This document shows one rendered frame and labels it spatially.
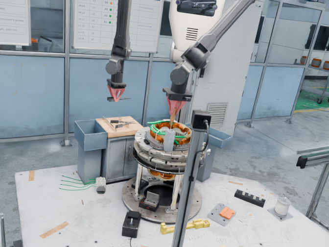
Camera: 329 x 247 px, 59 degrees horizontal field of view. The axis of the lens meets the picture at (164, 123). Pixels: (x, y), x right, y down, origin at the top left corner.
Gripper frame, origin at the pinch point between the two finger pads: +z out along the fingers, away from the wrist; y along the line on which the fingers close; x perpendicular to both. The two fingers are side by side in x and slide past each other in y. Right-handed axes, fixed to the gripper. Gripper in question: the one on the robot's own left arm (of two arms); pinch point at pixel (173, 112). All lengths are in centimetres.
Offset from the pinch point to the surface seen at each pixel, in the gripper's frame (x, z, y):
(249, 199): -4, 44, 50
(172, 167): -4.8, 22.5, 2.8
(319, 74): 707, 137, 879
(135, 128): 28.4, 21.9, -5.1
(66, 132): 222, 129, -26
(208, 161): 19, 36, 36
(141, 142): 6.6, 17.3, -8.5
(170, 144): -2.3, 13.0, 0.6
